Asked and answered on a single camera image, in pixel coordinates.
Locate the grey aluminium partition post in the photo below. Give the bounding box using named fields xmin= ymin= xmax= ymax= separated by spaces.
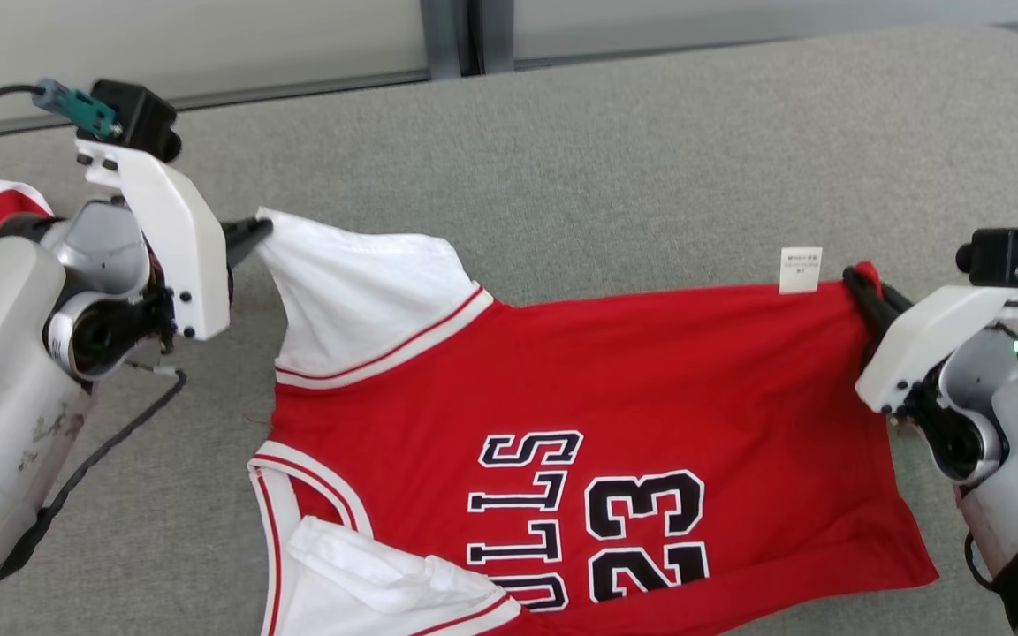
xmin=421 ymin=0 xmax=516 ymax=79

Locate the red white Bulls jersey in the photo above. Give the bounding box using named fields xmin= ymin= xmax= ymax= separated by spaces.
xmin=247 ymin=208 xmax=941 ymax=636

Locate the grey partition base rail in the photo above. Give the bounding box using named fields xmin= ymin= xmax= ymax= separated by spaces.
xmin=513 ymin=19 xmax=1018 ymax=72
xmin=0 ymin=66 xmax=430 ymax=147

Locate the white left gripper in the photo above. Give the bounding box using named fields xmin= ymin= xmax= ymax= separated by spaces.
xmin=76 ymin=139 xmax=274 ymax=342

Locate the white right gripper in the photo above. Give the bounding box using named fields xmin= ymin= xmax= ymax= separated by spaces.
xmin=843 ymin=265 xmax=1018 ymax=414

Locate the teal left camera connector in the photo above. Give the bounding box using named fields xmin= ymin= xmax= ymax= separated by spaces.
xmin=32 ymin=78 xmax=121 ymax=140

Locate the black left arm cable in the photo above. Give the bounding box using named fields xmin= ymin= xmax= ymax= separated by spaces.
xmin=0 ymin=360 xmax=188 ymax=615

